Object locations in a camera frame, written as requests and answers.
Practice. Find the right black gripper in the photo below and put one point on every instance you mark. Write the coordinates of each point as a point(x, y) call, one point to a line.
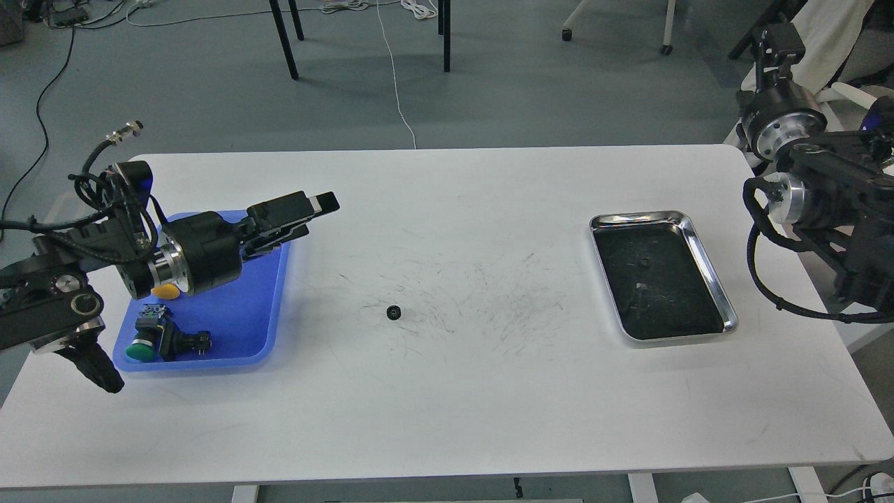
point(784, 111)

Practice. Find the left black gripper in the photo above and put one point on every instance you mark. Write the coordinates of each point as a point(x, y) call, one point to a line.
point(202, 251)

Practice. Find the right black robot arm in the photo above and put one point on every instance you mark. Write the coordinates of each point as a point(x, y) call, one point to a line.
point(815, 191)

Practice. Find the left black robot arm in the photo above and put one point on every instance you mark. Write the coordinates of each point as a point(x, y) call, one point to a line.
point(47, 301)

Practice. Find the white chair with beige cloth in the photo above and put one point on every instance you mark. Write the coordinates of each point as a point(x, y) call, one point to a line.
point(849, 56)

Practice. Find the blue plastic tray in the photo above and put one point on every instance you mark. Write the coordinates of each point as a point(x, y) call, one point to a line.
point(241, 317)

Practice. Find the steel tray with black mat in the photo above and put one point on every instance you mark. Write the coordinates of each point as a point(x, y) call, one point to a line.
point(680, 298)

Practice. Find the black table legs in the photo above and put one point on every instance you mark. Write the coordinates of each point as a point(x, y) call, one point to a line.
point(439, 10)

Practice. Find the yellow push button switch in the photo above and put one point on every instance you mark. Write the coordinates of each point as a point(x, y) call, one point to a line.
point(166, 291)

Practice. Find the black switch module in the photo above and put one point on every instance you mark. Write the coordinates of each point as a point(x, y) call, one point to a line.
point(175, 342)

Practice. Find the green push button switch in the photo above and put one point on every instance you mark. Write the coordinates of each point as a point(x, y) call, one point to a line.
point(150, 326)

